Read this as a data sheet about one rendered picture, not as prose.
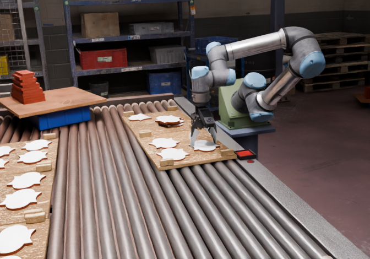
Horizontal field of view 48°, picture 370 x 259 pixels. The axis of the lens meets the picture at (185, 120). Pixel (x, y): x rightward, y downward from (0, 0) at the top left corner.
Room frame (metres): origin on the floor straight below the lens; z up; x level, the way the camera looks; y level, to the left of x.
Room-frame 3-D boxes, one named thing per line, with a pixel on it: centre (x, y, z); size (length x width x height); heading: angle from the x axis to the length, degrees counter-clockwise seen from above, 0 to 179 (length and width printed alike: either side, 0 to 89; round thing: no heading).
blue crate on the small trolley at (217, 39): (5.47, -0.45, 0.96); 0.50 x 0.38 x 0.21; 32
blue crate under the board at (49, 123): (2.36, 0.76, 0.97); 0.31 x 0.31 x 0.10; 36
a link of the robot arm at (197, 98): (1.79, -0.07, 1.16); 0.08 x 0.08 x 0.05
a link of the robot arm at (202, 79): (1.79, -0.08, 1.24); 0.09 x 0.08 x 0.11; 102
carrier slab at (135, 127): (2.19, 0.14, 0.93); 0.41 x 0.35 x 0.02; 19
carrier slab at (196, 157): (1.79, 0.01, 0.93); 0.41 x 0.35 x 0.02; 18
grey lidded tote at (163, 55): (6.42, 0.24, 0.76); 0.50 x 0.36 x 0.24; 113
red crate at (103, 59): (6.16, 1.18, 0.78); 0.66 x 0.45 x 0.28; 107
